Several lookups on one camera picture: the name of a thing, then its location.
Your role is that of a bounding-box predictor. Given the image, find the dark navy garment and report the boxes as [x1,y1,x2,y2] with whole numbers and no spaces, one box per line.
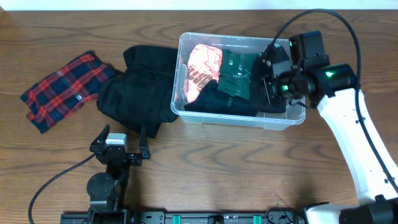
[184,80,257,116]

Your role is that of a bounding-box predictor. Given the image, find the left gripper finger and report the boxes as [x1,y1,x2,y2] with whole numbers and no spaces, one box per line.
[96,124,110,144]
[139,126,150,159]

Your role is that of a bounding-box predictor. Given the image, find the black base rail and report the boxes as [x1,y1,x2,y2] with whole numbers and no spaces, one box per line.
[60,210,306,224]

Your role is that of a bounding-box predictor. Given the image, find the left black cable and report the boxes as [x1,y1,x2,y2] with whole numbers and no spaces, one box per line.
[27,152,98,224]

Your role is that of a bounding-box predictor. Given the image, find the black cloth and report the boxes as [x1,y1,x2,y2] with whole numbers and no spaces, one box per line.
[249,57,286,113]

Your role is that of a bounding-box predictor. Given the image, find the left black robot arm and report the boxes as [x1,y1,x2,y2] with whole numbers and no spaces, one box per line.
[86,125,150,213]

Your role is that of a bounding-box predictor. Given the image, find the clear plastic storage bin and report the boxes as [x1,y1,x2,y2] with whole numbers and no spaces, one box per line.
[170,32,306,131]

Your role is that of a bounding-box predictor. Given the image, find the large black garment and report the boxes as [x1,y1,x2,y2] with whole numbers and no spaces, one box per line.
[96,45,178,138]

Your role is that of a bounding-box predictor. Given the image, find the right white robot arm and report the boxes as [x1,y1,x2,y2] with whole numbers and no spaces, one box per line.
[254,31,397,223]

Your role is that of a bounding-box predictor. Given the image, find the black cable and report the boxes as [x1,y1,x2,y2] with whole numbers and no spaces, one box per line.
[272,8,398,194]
[27,152,98,224]

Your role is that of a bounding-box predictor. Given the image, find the pink printed shirt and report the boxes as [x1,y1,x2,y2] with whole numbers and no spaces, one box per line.
[187,44,223,103]

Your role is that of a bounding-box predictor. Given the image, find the dark green cloth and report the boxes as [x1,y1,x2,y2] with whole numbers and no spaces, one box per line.
[217,50,257,100]

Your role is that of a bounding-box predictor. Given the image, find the right black cable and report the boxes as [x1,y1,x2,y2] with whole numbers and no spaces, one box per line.
[272,8,398,194]

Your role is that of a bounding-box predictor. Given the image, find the red plaid cloth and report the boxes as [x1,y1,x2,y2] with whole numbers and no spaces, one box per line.
[20,51,117,134]

